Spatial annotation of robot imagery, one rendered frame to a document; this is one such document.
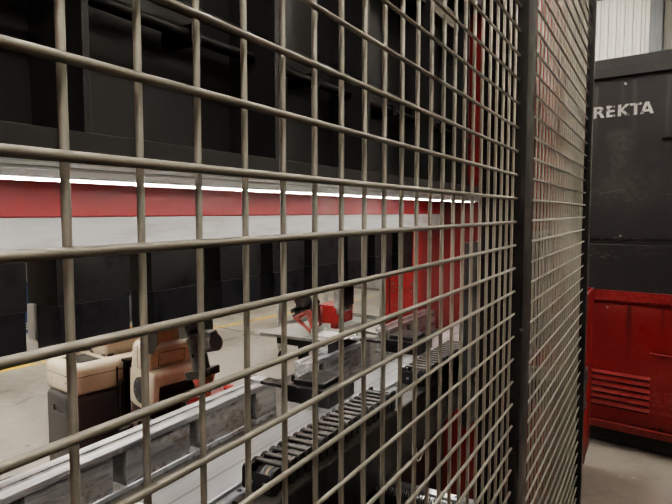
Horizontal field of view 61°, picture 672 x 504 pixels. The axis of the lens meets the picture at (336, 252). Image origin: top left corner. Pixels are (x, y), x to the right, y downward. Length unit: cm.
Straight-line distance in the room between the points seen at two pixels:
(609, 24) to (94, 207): 837
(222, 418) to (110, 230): 54
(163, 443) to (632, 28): 829
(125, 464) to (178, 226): 47
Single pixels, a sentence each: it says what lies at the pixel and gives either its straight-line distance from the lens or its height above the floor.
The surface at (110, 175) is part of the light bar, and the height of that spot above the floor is 146.
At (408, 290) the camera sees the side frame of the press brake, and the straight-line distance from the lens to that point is 270.
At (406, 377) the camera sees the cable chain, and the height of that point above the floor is 102.
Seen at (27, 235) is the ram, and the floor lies 137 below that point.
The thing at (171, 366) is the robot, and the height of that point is 80.
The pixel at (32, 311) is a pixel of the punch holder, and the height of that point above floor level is 124.
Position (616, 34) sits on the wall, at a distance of 895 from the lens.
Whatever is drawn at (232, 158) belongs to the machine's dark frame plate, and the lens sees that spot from 106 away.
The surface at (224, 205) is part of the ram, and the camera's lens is 131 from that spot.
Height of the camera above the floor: 141
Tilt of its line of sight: 4 degrees down
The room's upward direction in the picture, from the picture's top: straight up
